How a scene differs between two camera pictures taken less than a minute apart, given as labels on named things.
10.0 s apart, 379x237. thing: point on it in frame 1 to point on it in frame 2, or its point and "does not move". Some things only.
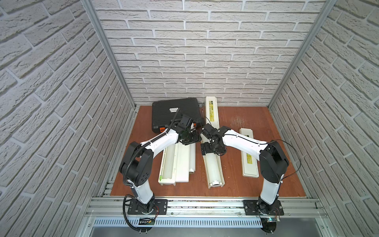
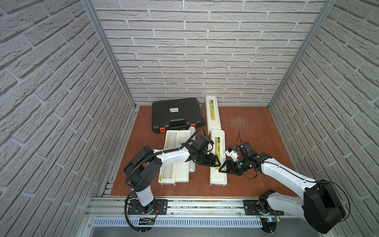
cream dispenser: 212,110 does not move
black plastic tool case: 164,111 does not move
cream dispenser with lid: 174,167 does not move
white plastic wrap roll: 192,158 does not move
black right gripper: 220,150 to 231,168
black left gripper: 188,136 to 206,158
